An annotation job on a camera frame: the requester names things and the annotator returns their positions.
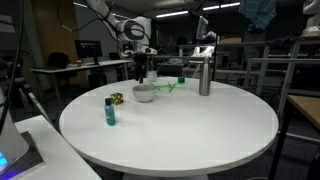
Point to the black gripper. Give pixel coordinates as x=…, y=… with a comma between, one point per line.
x=141, y=65

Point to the white mug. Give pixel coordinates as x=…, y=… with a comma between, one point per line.
x=152, y=77

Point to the white bowl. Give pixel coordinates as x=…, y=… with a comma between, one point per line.
x=144, y=95

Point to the long green stick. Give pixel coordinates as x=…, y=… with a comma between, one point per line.
x=157, y=87

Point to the multicolour Rubik's cube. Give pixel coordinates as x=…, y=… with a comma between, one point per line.
x=117, y=98

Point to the thin orange stick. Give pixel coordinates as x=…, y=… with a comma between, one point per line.
x=170, y=87

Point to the thin green stick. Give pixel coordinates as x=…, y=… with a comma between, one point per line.
x=174, y=86
x=178, y=88

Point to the small green cube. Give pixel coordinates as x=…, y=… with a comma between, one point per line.
x=181, y=80

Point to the white office desk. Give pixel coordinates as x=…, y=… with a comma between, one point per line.
x=100, y=64

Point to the blue bottle with dark cap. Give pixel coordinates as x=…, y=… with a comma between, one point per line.
x=110, y=115

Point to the black computer monitor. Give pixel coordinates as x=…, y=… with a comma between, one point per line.
x=88, y=49

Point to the silver metal bottle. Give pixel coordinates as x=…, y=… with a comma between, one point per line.
x=205, y=80

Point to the long ceiling light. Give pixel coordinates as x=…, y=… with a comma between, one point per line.
x=171, y=14

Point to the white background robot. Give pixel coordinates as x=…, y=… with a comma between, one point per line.
x=206, y=36

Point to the black office chair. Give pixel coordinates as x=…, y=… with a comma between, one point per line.
x=58, y=61

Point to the blue hanging cloth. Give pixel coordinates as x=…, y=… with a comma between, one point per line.
x=258, y=13

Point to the wooden side table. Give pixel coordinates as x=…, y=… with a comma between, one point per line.
x=308, y=106

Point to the black camera tripod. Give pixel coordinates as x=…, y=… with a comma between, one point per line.
x=37, y=106

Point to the white pedestal table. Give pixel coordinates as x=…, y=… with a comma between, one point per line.
x=63, y=160

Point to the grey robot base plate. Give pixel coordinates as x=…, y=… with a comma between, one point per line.
x=28, y=156

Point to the metal frame table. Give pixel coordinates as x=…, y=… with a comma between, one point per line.
x=283, y=61

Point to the white robot on frame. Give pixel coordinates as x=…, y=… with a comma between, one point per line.
x=313, y=20

